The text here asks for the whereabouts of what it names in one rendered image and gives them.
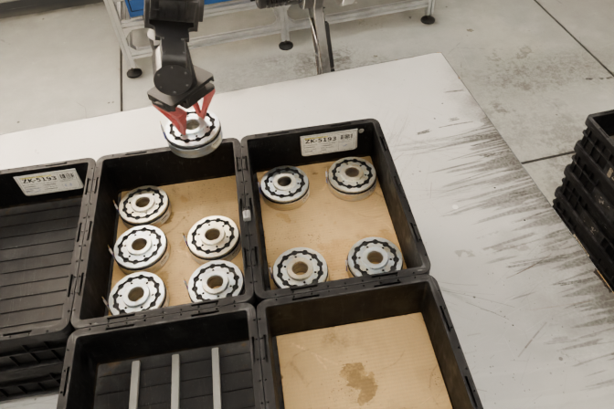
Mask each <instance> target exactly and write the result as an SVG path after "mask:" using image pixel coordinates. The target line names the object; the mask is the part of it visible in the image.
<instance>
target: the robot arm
mask: <svg viewBox="0 0 614 409"><path fill-rule="evenodd" d="M204 4H205V0H144V9H143V18H144V21H143V22H144V28H150V29H149V30H148V33H147V36H148V38H149V41H150V44H151V48H152V51H153V54H152V62H153V83H154V87H153V88H151V89H149V90H148V91H147V95H148V98H149V100H151V101H152V104H153V106H154V107H155V108H156V109H157V110H159V111H160V112H161V113H162V114H163V115H164V116H165V117H166V118H167V119H168V120H169V121H170V122H172V123H173V125H174V126H175V127H176V129H177V130H178V131H179V132H180V133H182V134H183V135H186V116H187V112H186V111H185V110H183V109H181V108H179V107H177V106H178V105H180V106H181V107H183V108H185V109H189V108H190V107H192V106H193V107H194V109H195V111H196V114H197V116H198V117H201V118H202V119H203V120H204V119H205V117H206V113H207V109H208V107H209V104H210V102H211V100H212V99H213V96H214V94H215V92H216V90H215V86H214V84H212V83H210V82H209V81H213V82H214V81H215V80H214V76H213V74H212V73H210V72H208V71H206V70H204V69H202V68H200V67H198V66H195V65H193V62H192V58H191V55H190V51H189V47H188V44H187V42H189V32H194V31H196V32H197V29H198V22H203V15H204ZM202 98H203V104H202V109H200V107H199V104H198V101H199V100H201V99H202Z"/></svg>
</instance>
